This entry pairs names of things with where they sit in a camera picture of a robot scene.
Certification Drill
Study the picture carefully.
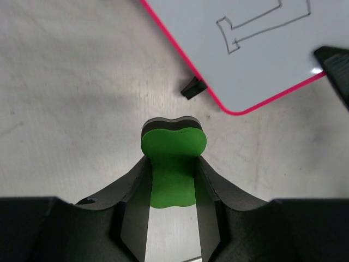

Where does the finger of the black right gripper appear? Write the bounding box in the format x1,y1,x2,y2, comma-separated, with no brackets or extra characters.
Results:
314,46,349,110

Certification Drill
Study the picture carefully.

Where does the green bone-shaped eraser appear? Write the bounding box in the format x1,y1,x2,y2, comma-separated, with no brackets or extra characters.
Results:
141,116,207,209

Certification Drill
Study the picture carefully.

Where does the pink framed whiteboard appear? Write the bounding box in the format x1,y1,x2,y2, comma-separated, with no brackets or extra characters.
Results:
142,1,348,116

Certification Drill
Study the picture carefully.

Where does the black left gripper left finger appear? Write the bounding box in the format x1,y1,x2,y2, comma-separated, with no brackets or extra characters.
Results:
1,157,152,261

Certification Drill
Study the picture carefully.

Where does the black whiteboard stand foot lower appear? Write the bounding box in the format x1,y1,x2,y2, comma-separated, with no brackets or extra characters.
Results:
180,76,207,100

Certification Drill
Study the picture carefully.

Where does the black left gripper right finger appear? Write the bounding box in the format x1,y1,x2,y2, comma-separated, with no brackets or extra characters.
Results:
194,157,348,261

